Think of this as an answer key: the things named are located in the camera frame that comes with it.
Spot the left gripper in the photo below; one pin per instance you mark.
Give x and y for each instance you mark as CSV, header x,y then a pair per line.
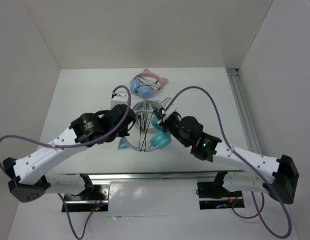
x,y
125,133

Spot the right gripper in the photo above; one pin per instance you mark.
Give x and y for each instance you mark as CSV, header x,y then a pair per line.
x,y
163,123

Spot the teal cat-ear headphones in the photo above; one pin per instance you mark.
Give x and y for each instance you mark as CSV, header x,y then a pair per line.
x,y
147,142

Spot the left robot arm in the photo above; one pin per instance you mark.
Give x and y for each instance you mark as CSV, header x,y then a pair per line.
x,y
29,178

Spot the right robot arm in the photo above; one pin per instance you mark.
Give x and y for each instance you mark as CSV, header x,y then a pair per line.
x,y
276,176

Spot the grey white headphones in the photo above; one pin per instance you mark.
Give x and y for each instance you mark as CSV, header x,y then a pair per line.
x,y
144,116

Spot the pink blue cat-ear headphones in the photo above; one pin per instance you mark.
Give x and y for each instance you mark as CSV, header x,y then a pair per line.
x,y
147,84

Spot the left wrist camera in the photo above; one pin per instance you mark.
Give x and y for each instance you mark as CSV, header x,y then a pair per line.
x,y
118,99

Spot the aluminium front rail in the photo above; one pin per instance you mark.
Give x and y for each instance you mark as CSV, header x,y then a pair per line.
x,y
147,176

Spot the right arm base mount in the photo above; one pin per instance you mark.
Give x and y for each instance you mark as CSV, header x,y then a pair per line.
x,y
210,198

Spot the aluminium side rail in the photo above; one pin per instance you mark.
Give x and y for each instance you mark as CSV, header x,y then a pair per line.
x,y
244,114

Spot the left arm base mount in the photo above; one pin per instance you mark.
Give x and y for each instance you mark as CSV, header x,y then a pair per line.
x,y
97,200

